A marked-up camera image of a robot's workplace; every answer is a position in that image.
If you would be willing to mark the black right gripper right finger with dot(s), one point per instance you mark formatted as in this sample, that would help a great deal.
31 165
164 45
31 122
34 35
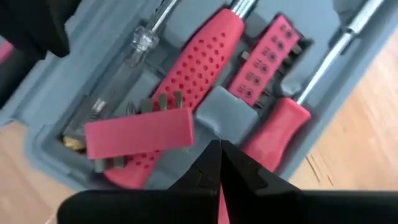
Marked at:
239 177

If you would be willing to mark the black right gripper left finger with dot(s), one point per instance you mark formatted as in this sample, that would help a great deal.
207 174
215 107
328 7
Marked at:
208 174

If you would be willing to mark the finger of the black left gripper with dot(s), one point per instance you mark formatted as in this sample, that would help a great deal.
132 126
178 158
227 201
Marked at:
37 21

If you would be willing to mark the grey plastic tool case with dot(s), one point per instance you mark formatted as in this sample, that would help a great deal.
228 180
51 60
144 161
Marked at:
56 93

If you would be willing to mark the pink screwdriver bit holder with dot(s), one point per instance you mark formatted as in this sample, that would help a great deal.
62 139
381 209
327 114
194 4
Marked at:
140 133

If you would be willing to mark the pink black hand tool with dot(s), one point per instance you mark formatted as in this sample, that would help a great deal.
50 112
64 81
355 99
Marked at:
264 62

